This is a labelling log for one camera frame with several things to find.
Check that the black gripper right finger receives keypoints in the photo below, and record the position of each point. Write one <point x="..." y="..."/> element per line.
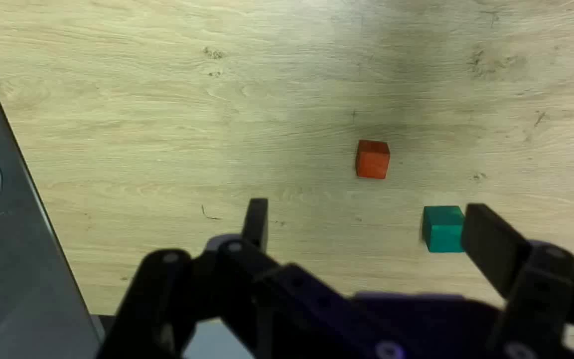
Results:
<point x="535" y="280"/>

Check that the green block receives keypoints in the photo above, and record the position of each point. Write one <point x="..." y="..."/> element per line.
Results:
<point x="443" y="228"/>

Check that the orange block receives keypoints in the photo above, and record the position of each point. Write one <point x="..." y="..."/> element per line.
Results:
<point x="372" y="161"/>

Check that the grey metal sink edge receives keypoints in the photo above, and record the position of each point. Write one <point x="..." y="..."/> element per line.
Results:
<point x="43" y="314"/>

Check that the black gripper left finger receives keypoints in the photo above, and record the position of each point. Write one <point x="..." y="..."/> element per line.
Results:
<point x="172" y="292"/>

